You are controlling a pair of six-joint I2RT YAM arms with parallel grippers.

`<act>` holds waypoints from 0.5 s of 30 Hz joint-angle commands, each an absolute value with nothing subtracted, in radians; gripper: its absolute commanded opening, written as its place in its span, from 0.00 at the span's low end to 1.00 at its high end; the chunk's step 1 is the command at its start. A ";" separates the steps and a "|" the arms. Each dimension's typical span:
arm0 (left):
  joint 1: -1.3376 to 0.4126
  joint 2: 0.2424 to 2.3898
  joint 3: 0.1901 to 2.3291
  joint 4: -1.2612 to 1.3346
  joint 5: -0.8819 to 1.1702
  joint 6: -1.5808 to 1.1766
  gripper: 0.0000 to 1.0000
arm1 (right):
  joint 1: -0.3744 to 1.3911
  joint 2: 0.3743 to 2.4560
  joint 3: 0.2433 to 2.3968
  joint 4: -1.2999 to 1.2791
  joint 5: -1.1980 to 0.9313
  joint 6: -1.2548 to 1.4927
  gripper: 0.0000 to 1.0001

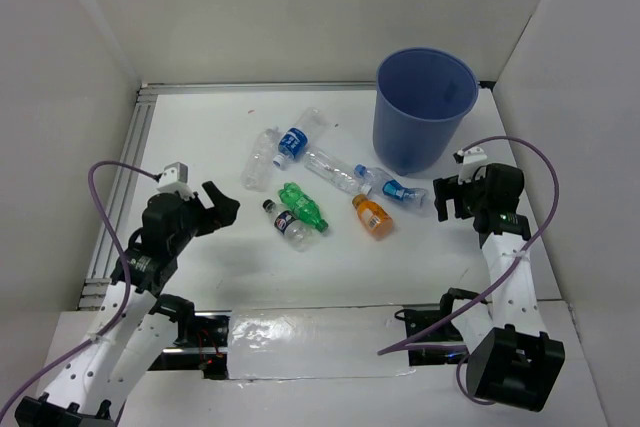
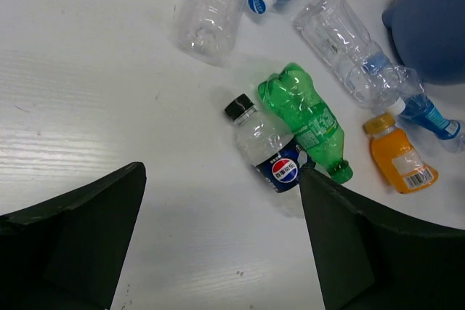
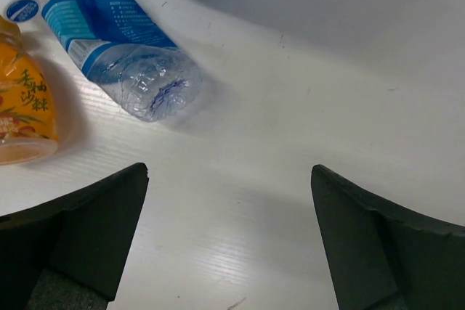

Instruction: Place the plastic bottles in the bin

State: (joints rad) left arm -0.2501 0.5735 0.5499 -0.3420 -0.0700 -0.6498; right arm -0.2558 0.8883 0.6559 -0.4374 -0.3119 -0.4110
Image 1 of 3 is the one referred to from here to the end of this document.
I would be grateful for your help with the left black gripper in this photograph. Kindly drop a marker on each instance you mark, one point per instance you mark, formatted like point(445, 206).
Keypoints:
point(223, 213)

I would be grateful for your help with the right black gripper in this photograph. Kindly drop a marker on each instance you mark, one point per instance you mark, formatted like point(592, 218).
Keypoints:
point(449, 188)

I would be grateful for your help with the clear crushed plastic bottle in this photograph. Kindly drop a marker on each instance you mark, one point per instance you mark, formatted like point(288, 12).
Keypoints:
point(257, 172)

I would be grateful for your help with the crushed bottle blue label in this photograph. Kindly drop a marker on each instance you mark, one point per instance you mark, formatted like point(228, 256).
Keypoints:
point(386, 186)

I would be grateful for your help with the small pepsi bottle black cap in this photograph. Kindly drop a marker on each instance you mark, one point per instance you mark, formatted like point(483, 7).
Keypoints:
point(294, 231)

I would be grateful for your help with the green plastic bottle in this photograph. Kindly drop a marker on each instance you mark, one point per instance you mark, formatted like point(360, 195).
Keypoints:
point(302, 206)

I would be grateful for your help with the clear bottle blue pepsi label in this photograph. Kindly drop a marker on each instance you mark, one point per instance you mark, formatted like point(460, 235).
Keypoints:
point(299, 136)

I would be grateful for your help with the orange juice bottle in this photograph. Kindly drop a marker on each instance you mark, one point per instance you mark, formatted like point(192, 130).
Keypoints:
point(372, 216)

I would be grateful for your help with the clear bottle white cap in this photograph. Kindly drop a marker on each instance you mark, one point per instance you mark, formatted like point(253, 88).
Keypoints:
point(334, 171)

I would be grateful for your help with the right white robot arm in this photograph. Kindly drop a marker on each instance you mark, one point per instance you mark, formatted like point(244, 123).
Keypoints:
point(512, 360)

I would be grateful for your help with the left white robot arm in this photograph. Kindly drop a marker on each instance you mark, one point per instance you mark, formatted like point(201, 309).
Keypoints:
point(136, 321)

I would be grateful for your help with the blue plastic bin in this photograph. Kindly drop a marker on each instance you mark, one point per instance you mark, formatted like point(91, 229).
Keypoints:
point(422, 95)

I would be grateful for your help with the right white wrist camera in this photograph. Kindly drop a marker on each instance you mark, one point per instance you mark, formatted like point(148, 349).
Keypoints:
point(471, 157)

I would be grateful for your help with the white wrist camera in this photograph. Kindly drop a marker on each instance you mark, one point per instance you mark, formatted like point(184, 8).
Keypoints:
point(174, 180)
point(471, 157)

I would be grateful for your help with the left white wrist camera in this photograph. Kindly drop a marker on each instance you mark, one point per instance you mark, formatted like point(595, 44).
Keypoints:
point(174, 180)

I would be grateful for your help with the aluminium frame rail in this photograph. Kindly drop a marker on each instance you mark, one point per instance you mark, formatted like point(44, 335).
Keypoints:
point(211, 129)

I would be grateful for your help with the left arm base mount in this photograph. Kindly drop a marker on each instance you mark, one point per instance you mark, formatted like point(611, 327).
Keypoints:
point(203, 348)

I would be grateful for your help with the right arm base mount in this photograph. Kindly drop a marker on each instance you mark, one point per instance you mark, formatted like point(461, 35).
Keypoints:
point(417, 319)

